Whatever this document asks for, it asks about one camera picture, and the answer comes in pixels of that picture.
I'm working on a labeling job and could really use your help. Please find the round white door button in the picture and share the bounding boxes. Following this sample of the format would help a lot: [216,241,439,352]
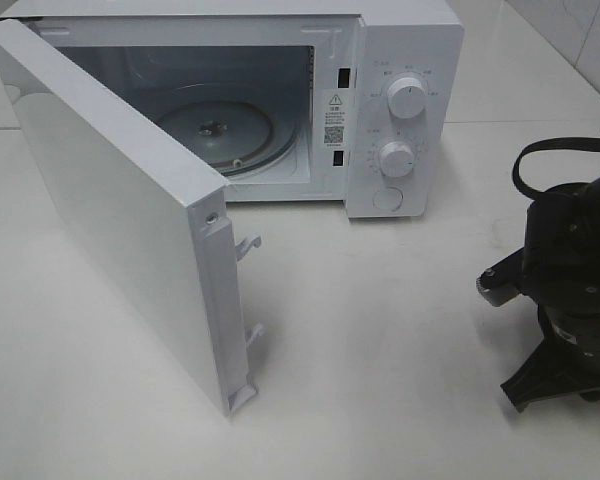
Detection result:
[372,187,403,211]

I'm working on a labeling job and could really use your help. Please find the white warning label sticker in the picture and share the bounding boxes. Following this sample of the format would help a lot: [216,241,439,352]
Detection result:
[319,88,351,150]

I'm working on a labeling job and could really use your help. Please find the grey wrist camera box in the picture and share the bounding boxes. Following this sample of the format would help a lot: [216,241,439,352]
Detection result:
[476,249,523,307]

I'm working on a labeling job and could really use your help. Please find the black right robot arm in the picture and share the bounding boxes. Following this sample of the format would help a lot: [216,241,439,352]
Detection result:
[501,178,600,411]

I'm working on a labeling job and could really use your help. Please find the white microwave door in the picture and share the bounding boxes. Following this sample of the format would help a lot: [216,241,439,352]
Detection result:
[0,20,263,415]

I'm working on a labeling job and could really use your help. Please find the white microwave oven body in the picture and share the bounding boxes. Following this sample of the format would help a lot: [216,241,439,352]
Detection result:
[0,1,464,218]

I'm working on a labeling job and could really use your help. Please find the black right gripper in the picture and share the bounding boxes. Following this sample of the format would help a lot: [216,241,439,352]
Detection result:
[500,305,600,412]

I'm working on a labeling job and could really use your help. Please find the glass microwave turntable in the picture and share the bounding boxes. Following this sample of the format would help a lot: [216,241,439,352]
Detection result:
[157,100,298,176]

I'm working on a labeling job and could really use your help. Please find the white microwave knob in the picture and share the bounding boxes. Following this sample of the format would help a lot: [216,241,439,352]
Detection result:
[386,72,427,120]
[378,141,415,178]

